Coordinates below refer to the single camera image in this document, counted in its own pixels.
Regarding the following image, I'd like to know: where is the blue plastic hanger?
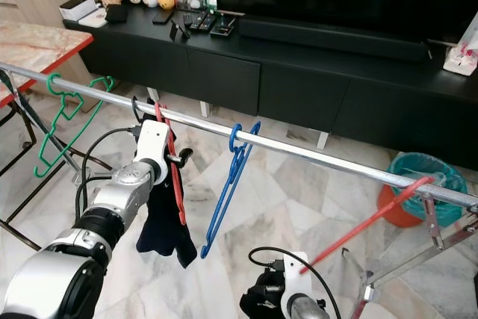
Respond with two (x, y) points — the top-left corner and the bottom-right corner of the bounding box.
(200, 121), (262, 260)

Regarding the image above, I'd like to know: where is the red plastic hanger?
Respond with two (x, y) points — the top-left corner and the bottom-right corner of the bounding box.
(155, 102), (187, 226)
(299, 176), (435, 275)

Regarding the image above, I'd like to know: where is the black hanger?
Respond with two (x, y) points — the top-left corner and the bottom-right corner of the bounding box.
(131, 95), (146, 127)

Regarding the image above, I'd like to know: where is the green plastic hanger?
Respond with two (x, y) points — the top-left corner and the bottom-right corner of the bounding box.
(34, 72), (117, 179)

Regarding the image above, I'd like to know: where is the navy blue shirt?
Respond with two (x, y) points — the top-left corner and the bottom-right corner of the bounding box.
(136, 99), (199, 269)

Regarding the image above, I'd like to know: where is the black TV console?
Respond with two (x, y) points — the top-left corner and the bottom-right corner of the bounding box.
(63, 4), (478, 174)

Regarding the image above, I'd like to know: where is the metal clothes rack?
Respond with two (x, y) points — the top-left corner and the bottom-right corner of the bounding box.
(0, 64), (478, 319)

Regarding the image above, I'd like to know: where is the black folded device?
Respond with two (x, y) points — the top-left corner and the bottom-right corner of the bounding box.
(170, 16), (191, 41)

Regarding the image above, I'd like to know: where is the small black box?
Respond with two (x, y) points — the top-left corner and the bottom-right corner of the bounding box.
(209, 18), (236, 39)

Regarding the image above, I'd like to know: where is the black remote controls holder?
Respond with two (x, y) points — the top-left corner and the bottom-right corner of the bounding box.
(187, 10), (217, 34)

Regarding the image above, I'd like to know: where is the black phone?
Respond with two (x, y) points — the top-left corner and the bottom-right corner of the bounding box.
(153, 9), (173, 26)

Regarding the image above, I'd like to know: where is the black wallet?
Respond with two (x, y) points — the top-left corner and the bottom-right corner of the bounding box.
(105, 4), (128, 24)

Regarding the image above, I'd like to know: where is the white flat tray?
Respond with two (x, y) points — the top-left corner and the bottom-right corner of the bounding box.
(78, 7), (109, 28)

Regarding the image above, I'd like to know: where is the white box with black lid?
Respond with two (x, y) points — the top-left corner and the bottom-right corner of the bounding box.
(60, 0), (92, 22)

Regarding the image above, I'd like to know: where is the marble top folding table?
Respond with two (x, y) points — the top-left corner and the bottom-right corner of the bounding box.
(0, 20), (94, 253)

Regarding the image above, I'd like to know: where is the orange bin with green bag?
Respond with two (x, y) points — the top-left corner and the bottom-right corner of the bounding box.
(377, 152), (468, 229)

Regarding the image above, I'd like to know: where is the black soundbar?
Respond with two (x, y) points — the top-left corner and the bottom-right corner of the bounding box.
(238, 16), (430, 62)

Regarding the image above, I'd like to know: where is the white pink package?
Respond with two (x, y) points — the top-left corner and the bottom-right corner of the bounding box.
(442, 10), (478, 77)

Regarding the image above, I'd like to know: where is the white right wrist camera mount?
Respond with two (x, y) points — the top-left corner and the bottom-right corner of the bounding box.
(280, 252), (313, 314)

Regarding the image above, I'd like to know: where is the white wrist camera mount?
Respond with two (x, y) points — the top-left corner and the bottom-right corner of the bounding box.
(134, 120), (171, 185)
(280, 252), (313, 314)

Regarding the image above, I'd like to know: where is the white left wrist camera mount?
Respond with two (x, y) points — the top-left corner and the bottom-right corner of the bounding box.
(134, 120), (171, 185)

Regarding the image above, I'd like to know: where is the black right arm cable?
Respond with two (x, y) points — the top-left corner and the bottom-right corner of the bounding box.
(248, 247), (344, 319)

